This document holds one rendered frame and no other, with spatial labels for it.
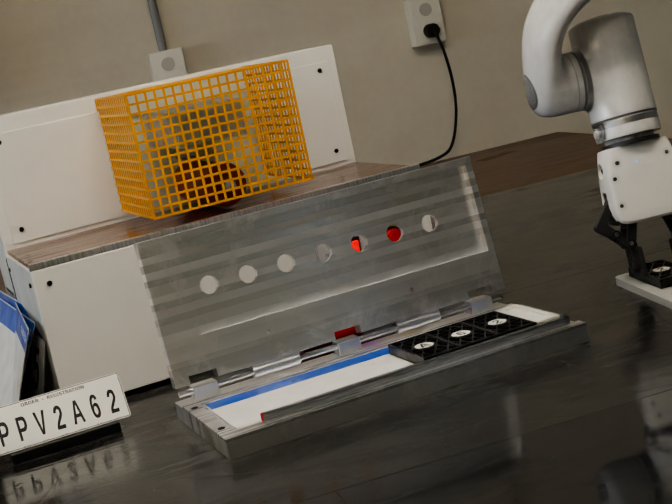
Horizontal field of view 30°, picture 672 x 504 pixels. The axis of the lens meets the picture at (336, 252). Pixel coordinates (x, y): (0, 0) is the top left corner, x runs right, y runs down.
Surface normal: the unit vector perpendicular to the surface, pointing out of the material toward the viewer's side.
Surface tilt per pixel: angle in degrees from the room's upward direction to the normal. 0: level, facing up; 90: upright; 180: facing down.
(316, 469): 0
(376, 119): 90
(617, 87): 80
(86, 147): 90
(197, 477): 0
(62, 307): 90
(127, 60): 90
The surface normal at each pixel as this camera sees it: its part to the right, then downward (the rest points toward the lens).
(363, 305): 0.33, -0.07
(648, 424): -0.21, -0.96
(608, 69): -0.01, -0.04
